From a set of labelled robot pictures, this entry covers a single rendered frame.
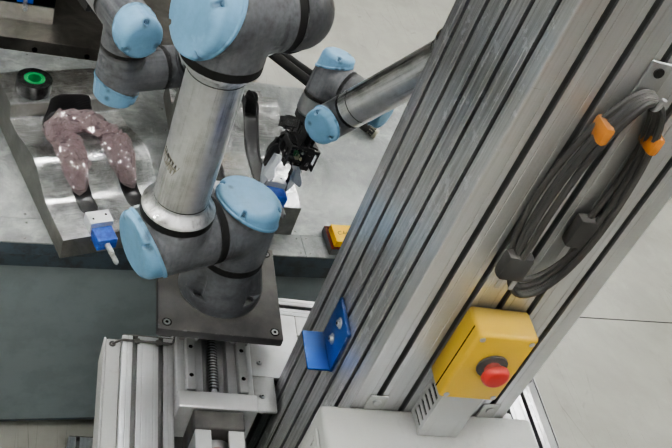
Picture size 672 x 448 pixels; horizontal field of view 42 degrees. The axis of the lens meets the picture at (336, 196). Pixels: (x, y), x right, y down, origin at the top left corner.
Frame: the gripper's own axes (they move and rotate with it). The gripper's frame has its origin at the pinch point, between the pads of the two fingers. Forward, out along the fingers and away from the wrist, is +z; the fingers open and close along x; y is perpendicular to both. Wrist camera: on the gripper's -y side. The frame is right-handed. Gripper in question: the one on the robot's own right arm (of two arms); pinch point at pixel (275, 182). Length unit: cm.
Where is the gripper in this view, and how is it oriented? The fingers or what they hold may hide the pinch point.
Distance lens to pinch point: 201.2
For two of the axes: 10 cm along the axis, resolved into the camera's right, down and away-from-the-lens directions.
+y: 2.9, 5.8, -7.6
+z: -4.1, 8.0, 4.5
